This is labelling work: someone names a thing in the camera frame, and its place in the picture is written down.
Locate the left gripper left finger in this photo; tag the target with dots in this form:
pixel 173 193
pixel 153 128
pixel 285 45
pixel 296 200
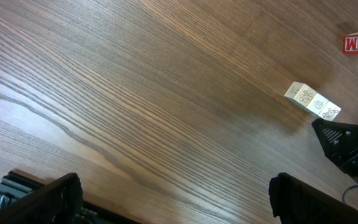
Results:
pixel 23 200

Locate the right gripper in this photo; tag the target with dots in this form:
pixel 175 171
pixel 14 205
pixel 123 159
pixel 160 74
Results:
pixel 340 144

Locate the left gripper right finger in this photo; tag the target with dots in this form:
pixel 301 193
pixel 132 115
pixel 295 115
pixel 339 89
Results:
pixel 296 202

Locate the green-edged block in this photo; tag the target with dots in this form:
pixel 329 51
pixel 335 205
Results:
pixel 317 104

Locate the blue-edged paw block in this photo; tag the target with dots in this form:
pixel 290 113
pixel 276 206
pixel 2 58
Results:
pixel 300 93

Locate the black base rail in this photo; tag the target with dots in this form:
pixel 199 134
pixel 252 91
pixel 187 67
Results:
pixel 93 214

